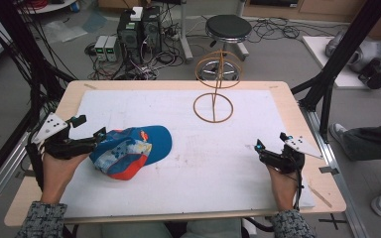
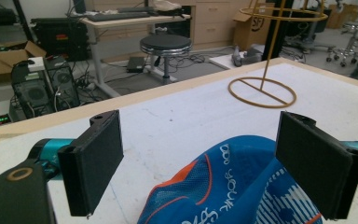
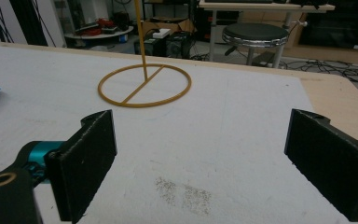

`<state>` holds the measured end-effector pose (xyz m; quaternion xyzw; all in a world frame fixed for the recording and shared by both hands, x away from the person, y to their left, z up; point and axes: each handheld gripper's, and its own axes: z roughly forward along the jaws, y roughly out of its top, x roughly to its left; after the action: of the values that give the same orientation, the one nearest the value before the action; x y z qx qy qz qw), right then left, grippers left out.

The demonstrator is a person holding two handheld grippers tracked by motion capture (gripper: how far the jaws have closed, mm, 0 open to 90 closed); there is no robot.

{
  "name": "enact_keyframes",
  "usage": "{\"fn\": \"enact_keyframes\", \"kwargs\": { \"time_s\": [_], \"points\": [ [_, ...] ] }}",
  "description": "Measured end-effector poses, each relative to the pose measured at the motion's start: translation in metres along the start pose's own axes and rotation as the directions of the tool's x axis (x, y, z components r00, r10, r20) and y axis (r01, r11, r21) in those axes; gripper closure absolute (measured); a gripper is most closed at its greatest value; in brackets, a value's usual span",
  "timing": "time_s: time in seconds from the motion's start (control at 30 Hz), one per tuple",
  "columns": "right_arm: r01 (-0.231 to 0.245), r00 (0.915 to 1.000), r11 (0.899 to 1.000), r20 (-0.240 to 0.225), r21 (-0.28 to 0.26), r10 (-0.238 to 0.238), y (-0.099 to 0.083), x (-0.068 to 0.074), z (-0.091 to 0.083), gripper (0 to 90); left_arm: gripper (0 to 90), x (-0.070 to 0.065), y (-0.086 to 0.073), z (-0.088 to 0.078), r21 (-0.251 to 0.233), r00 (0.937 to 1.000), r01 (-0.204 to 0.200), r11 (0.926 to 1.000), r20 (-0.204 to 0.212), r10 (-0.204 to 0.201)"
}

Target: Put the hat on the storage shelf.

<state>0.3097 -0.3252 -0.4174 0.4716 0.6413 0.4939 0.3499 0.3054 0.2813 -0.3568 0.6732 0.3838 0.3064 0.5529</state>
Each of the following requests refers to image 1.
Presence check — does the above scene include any wooden ring hat stand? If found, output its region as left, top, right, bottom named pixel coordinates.
left=192, top=49, right=243, bottom=124

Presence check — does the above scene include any white table mat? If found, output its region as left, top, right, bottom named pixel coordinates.
left=60, top=88, right=316, bottom=219

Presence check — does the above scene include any blue and orange cap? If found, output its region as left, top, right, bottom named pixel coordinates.
left=88, top=124, right=174, bottom=181

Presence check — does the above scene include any person's left hand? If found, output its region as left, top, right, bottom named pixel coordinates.
left=39, top=152, right=90, bottom=204

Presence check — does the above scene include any white round table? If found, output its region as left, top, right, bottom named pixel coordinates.
left=16, top=0, right=78, bottom=15

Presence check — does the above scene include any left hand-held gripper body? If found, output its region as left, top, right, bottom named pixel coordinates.
left=29, top=112, right=98, bottom=162

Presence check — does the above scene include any computer cable tangle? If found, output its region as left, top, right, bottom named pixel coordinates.
left=85, top=43, right=187, bottom=81

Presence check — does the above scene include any thin wooden strip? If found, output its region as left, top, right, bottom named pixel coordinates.
left=307, top=184, right=333, bottom=209

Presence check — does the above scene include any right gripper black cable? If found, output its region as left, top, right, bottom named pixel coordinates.
left=291, top=165, right=306, bottom=212

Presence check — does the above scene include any grey robot shell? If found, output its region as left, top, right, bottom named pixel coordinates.
left=324, top=31, right=381, bottom=73

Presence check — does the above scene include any black round stool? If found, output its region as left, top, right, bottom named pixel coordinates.
left=196, top=14, right=253, bottom=83

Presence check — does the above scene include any grey tape piece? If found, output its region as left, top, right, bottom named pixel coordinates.
left=318, top=166, right=340, bottom=177

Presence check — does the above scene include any black computer tower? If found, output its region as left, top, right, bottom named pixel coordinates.
left=141, top=6, right=163, bottom=56
left=116, top=11, right=144, bottom=64

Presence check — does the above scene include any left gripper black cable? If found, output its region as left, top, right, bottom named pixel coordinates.
left=24, top=132, right=46, bottom=192

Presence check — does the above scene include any black frame strut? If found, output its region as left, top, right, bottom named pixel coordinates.
left=0, top=0, right=77, bottom=196
left=291, top=0, right=381, bottom=143

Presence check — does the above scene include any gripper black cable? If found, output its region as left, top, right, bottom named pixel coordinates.
left=24, top=132, right=46, bottom=192
left=291, top=165, right=306, bottom=212

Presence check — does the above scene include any grey desk leg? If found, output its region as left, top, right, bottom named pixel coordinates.
left=178, top=0, right=194, bottom=64

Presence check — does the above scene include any clear plastic sheet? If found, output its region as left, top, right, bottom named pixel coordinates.
left=43, top=11, right=108, bottom=44

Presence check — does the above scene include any white floor board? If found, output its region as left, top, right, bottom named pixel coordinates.
left=302, top=35, right=381, bottom=89

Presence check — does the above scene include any person's right hand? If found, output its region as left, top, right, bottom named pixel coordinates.
left=266, top=164, right=300, bottom=212

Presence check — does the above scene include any black floor cable tangle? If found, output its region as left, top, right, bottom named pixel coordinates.
left=247, top=16, right=345, bottom=44

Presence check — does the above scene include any aluminium rail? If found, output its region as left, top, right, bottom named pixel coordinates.
left=0, top=132, right=31, bottom=221
left=299, top=102, right=370, bottom=238

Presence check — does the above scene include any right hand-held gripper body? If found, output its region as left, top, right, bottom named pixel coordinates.
left=260, top=134, right=323, bottom=176

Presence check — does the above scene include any small white box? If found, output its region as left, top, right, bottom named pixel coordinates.
left=129, top=6, right=144, bottom=22

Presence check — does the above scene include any grey power supply unit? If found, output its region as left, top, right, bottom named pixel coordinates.
left=104, top=36, right=122, bottom=62
left=93, top=35, right=109, bottom=62

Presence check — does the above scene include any black tape cross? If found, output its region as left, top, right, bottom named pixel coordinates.
left=317, top=212, right=348, bottom=231

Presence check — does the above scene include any black device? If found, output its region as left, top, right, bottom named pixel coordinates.
left=357, top=59, right=381, bottom=90

